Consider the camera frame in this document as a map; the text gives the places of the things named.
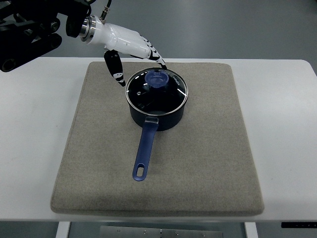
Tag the dark pot blue handle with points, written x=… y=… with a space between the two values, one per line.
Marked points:
x=151 y=123

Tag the beige fabric mat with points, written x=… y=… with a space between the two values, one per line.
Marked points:
x=201 y=167

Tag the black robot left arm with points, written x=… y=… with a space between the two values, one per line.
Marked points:
x=28 y=28

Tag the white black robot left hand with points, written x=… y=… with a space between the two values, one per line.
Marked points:
x=117 y=39

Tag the glass lid blue knob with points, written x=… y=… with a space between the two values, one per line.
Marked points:
x=156 y=91

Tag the white left table leg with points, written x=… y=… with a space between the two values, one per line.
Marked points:
x=63 y=230

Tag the white table leg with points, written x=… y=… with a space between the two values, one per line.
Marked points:
x=251 y=230
x=63 y=230

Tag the black table control panel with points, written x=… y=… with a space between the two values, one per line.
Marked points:
x=299 y=225

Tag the grey metal base plate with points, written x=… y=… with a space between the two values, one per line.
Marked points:
x=134 y=232

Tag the white right table leg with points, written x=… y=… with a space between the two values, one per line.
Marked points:
x=251 y=230

